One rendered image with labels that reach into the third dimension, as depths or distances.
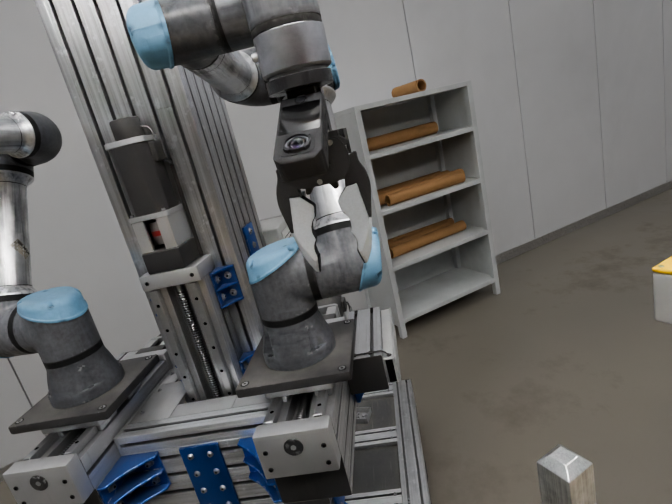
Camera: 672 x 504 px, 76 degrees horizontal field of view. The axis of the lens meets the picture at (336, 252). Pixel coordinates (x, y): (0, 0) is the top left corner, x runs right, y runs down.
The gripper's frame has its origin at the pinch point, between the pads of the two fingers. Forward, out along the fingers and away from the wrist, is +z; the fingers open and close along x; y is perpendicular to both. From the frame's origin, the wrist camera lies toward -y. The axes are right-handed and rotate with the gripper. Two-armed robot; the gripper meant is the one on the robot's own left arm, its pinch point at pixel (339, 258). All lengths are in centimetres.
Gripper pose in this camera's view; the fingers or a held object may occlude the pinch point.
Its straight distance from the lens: 49.3
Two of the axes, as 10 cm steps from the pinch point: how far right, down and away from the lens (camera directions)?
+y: 0.8, -2.9, 9.5
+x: -9.7, 2.0, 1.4
